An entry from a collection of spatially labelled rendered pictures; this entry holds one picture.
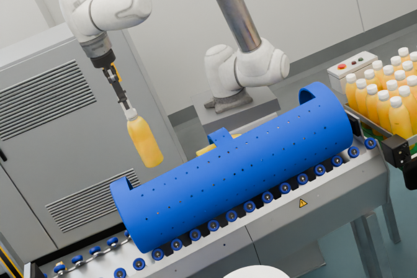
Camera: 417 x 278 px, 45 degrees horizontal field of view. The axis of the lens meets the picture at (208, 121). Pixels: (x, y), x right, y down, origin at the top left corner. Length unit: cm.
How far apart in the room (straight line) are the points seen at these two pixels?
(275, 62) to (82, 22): 92
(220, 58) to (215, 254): 85
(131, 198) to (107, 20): 63
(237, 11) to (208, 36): 253
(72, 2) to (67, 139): 195
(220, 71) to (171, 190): 71
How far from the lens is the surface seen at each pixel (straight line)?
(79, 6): 155
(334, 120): 186
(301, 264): 287
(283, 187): 191
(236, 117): 229
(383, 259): 240
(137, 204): 176
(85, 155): 345
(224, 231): 190
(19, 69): 325
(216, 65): 225
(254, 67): 215
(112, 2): 146
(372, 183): 208
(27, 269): 200
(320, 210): 201
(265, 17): 464
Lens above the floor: 212
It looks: 27 degrees down
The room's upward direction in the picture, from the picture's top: 23 degrees counter-clockwise
